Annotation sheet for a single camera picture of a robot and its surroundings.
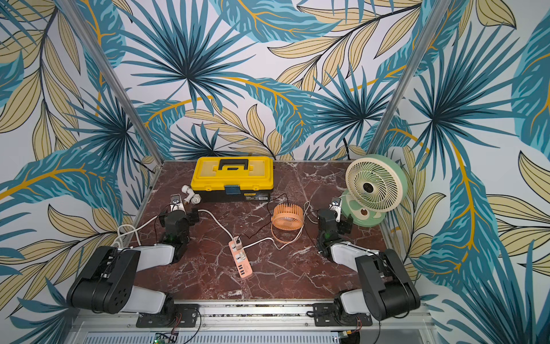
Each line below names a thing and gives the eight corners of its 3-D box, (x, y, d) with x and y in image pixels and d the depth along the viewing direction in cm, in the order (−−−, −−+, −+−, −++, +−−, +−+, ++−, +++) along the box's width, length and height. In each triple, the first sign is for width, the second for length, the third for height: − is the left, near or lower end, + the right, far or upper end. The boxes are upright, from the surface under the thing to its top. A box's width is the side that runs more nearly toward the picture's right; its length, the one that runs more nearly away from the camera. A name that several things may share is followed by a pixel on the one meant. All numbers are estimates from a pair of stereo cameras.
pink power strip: (242, 281, 83) (241, 279, 80) (227, 246, 91) (225, 243, 89) (254, 274, 84) (254, 272, 82) (238, 240, 93) (237, 237, 90)
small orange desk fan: (271, 243, 92) (271, 229, 82) (271, 217, 100) (271, 202, 89) (301, 243, 92) (305, 229, 82) (299, 218, 100) (302, 202, 89)
